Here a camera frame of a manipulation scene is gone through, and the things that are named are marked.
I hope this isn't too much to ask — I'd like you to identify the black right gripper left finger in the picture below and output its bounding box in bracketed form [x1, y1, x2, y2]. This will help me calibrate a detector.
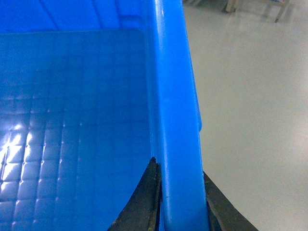
[108, 157, 161, 231]

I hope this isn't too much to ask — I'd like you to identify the large blue plastic crate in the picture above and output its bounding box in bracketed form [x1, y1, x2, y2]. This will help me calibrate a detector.
[0, 0, 209, 231]

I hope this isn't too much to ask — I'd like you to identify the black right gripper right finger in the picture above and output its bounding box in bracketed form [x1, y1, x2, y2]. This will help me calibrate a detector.
[204, 174, 257, 231]

